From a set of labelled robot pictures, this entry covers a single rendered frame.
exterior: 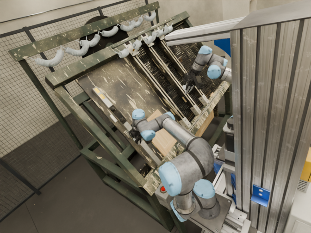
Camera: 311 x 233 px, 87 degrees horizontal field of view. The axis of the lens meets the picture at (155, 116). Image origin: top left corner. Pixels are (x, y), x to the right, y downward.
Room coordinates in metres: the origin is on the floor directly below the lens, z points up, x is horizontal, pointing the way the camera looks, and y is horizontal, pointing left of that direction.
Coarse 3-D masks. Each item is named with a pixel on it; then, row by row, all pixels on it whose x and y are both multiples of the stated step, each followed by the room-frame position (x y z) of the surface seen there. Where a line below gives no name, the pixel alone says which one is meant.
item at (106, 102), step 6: (102, 102) 1.43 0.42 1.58; (108, 102) 1.42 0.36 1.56; (108, 108) 1.39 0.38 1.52; (114, 114) 1.36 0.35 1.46; (126, 126) 1.31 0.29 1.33; (144, 144) 1.23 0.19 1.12; (144, 150) 1.20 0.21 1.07; (150, 150) 1.20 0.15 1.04; (150, 156) 1.16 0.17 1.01; (156, 156) 1.17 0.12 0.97; (156, 162) 1.13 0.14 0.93
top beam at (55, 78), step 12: (156, 24) 2.32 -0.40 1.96; (168, 24) 2.42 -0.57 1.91; (132, 36) 2.01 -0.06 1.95; (108, 48) 1.77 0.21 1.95; (120, 48) 1.83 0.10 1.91; (84, 60) 1.58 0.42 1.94; (96, 60) 1.62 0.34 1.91; (108, 60) 1.74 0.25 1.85; (60, 72) 1.42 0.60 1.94; (72, 72) 1.46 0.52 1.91; (84, 72) 1.54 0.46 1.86; (48, 84) 1.40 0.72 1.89; (60, 84) 1.38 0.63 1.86
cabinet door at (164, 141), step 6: (156, 114) 1.52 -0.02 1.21; (150, 120) 1.45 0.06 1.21; (156, 132) 1.37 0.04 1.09; (162, 132) 1.39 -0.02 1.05; (156, 138) 1.32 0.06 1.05; (162, 138) 1.34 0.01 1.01; (168, 138) 1.36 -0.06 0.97; (156, 144) 1.28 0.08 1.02; (162, 144) 1.30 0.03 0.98; (168, 144) 1.31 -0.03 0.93; (162, 150) 1.25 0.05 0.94; (168, 150) 1.26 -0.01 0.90
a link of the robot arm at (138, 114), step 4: (132, 112) 0.86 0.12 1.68; (136, 112) 0.85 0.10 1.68; (140, 112) 0.85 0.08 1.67; (144, 112) 0.86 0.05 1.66; (132, 116) 0.86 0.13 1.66; (136, 116) 0.83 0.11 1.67; (140, 116) 0.82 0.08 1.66; (144, 116) 0.85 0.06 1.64; (132, 120) 0.87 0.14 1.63; (136, 120) 0.83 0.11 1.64; (140, 120) 0.82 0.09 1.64; (136, 124) 0.82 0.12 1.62
